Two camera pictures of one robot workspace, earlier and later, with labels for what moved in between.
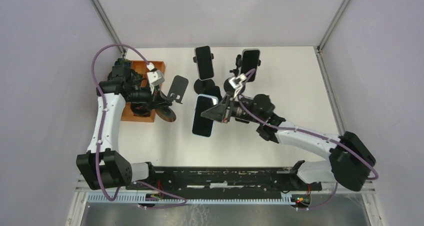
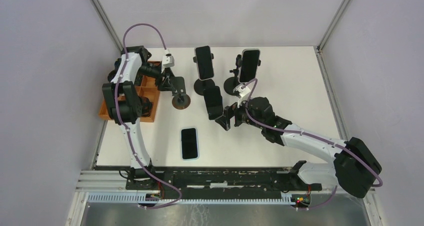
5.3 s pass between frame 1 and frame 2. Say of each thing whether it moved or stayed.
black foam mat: stayed
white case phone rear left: stayed
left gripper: moved
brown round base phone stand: moved
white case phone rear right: stayed
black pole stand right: stayed
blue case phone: moved
